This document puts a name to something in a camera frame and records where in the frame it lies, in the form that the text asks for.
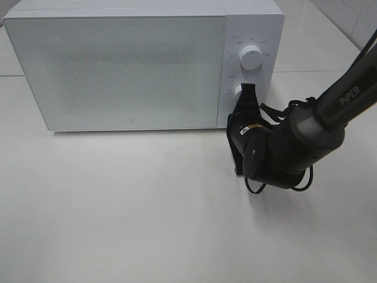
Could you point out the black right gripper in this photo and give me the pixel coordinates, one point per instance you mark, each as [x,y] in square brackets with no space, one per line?
[247,133]

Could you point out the white timer knob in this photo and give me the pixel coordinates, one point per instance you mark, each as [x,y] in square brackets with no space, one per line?
[237,91]

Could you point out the white microwave door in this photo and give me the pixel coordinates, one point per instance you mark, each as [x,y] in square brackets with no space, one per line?
[122,73]

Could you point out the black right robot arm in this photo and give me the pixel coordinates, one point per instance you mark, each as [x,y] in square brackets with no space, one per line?
[279,147]

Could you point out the upper white power knob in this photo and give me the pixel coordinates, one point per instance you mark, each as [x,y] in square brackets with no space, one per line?
[251,56]

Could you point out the white microwave oven body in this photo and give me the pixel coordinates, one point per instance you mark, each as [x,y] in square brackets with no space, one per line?
[259,22]

